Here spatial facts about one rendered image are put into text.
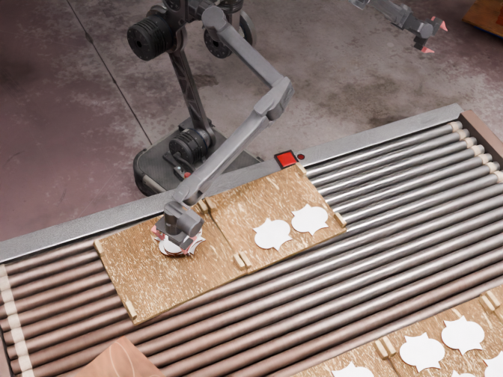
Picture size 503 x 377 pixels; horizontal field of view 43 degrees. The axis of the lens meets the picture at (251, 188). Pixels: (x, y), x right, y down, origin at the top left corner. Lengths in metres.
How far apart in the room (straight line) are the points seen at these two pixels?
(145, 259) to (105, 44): 2.57
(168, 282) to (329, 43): 2.86
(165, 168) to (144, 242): 1.18
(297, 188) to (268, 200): 0.13
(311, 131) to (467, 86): 1.20
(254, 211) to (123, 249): 0.48
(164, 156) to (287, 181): 1.12
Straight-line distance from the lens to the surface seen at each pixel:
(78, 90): 4.20
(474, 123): 2.85
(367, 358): 2.08
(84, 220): 2.34
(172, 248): 2.15
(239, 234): 2.25
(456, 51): 4.87
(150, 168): 3.37
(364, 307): 2.18
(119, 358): 1.91
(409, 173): 2.59
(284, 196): 2.37
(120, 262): 2.20
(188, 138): 3.26
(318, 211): 2.34
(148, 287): 2.14
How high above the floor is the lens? 2.77
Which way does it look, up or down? 50 degrees down
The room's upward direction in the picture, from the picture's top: 6 degrees clockwise
